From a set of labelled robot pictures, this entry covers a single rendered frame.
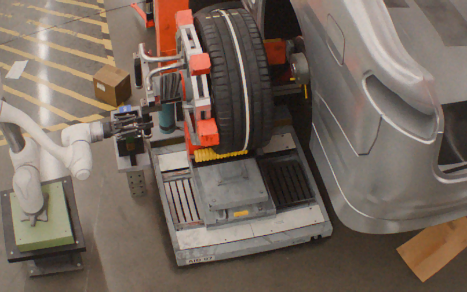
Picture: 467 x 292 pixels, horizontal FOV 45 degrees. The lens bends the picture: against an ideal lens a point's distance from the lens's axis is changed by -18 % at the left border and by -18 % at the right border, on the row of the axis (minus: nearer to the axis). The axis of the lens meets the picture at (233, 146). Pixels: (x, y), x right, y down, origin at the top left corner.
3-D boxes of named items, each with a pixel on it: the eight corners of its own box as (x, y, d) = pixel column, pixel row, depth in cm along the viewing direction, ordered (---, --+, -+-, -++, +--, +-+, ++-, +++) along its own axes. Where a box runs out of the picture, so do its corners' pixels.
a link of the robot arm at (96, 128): (92, 147, 279) (105, 145, 280) (90, 132, 273) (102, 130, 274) (91, 132, 285) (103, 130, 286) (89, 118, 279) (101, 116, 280)
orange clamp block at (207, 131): (214, 129, 282) (219, 144, 276) (196, 132, 281) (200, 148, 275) (214, 117, 277) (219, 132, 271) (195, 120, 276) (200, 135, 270)
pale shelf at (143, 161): (151, 168, 320) (150, 164, 318) (119, 174, 317) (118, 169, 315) (139, 109, 349) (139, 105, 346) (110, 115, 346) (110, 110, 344)
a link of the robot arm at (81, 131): (91, 132, 286) (94, 154, 278) (62, 138, 284) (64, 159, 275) (88, 116, 278) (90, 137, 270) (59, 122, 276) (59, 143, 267)
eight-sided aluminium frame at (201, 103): (213, 168, 299) (210, 74, 260) (198, 171, 298) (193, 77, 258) (190, 89, 335) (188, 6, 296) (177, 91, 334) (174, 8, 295)
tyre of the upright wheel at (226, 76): (244, 116, 345) (280, 170, 285) (198, 124, 341) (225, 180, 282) (232, -3, 318) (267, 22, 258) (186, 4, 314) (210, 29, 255)
